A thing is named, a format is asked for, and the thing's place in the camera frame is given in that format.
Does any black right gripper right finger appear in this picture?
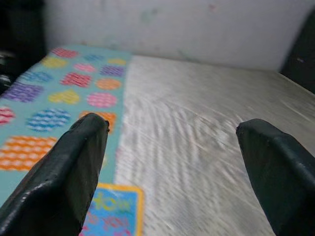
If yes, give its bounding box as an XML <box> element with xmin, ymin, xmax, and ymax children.
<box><xmin>235</xmin><ymin>118</ymin><xmax>315</xmax><ymax>236</ymax></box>

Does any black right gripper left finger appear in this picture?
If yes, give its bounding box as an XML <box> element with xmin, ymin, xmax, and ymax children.
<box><xmin>0</xmin><ymin>112</ymin><xmax>110</xmax><ymax>236</ymax></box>

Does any blue yellow-edged children's book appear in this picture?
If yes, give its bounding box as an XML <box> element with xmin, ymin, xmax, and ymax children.
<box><xmin>80</xmin><ymin>183</ymin><xmax>145</xmax><ymax>236</ymax></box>

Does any teal towel with colourful shapes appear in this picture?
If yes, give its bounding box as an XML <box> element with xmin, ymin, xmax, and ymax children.
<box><xmin>0</xmin><ymin>44</ymin><xmax>132</xmax><ymax>207</ymax></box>

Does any grey quilted mattress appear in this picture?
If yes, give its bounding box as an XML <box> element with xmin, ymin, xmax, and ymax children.
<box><xmin>114</xmin><ymin>55</ymin><xmax>315</xmax><ymax>236</ymax></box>

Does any black fabric cabinet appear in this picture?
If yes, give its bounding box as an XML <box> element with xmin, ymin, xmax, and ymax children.
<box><xmin>0</xmin><ymin>0</ymin><xmax>47</xmax><ymax>57</ymax></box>

